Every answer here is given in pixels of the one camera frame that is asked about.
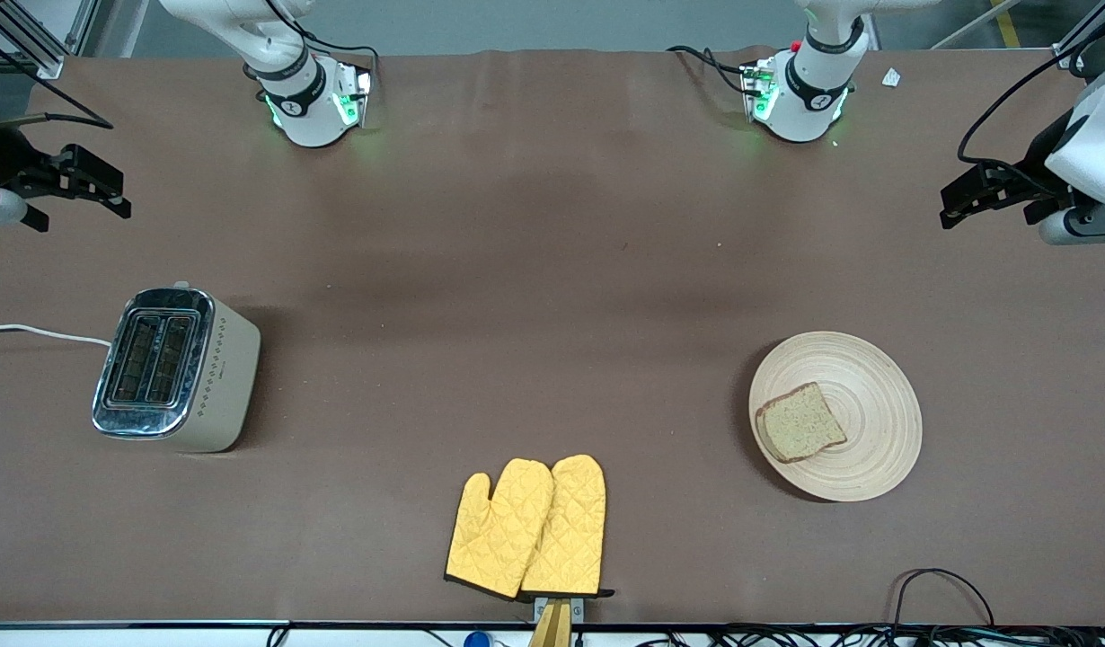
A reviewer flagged round wooden plate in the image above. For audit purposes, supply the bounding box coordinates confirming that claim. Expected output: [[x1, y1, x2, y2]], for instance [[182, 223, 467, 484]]
[[748, 332, 924, 502]]

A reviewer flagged brown bread slice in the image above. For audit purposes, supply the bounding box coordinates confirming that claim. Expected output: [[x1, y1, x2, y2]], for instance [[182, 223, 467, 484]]
[[755, 382, 848, 465]]

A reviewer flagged beige chrome toaster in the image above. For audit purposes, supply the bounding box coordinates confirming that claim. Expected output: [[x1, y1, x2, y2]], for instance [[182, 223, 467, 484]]
[[92, 281, 262, 454]]

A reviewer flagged brown table cover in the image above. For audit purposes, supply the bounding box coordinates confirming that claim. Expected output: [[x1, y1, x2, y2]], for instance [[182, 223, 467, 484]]
[[0, 47, 1105, 627]]

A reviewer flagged yellow quilted oven mitt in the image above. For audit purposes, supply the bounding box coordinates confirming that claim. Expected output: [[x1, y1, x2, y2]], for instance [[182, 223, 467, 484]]
[[445, 458, 554, 600], [520, 454, 616, 599]]

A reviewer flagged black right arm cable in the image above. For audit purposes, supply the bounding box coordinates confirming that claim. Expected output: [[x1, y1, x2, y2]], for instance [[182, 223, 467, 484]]
[[0, 27, 115, 130]]

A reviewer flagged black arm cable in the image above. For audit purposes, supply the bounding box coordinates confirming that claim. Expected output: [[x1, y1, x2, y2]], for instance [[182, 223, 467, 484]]
[[0, 27, 115, 130], [958, 38, 1105, 197]]

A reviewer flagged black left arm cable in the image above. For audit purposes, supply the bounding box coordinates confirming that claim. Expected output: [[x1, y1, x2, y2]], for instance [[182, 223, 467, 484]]
[[958, 38, 1105, 197]]

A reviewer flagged white toaster power cord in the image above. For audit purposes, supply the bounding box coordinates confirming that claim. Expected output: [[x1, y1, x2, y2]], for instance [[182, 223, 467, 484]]
[[0, 323, 113, 348]]

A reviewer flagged aluminium frame profile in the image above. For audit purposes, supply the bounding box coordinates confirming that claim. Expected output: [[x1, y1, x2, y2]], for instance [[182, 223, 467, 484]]
[[1051, 0, 1105, 69], [0, 0, 100, 80]]

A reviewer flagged black right base cable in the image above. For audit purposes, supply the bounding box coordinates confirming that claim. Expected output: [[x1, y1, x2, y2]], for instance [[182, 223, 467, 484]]
[[292, 27, 381, 91]]

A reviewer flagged black base cable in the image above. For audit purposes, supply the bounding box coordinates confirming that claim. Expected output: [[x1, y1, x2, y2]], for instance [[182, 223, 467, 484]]
[[667, 45, 753, 96], [292, 27, 381, 91]]

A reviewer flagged black left base cable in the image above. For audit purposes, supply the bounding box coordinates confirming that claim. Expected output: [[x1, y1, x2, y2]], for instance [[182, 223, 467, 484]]
[[667, 45, 753, 96]]

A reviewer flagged black looped cable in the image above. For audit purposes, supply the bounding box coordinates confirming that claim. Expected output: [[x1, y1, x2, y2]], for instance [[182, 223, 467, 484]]
[[892, 567, 996, 630]]

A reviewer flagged white table edge rail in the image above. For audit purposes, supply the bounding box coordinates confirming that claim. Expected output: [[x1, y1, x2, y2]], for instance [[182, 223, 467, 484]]
[[0, 625, 537, 647]]

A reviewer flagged black cable bundle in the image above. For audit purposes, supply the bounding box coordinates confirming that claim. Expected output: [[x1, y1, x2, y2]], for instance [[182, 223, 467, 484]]
[[633, 625, 1105, 647]]

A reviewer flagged metal bracket with wooden sticks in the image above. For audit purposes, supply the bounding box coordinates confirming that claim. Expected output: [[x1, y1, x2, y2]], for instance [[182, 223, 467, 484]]
[[527, 597, 586, 647]]

